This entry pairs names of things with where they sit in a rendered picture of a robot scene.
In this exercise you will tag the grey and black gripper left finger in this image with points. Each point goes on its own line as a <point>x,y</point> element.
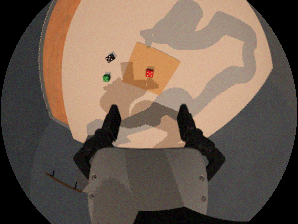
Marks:
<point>104,137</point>

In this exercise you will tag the red die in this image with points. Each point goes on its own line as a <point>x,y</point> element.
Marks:
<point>149,73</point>

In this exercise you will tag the black die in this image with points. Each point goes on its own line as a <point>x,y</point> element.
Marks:
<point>110,58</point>

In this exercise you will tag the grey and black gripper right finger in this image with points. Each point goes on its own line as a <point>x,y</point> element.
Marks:
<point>194,138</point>

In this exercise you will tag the tan flat mat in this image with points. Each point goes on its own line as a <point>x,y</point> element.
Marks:
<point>145,57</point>

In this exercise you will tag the green die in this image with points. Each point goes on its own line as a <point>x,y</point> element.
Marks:
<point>106,78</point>

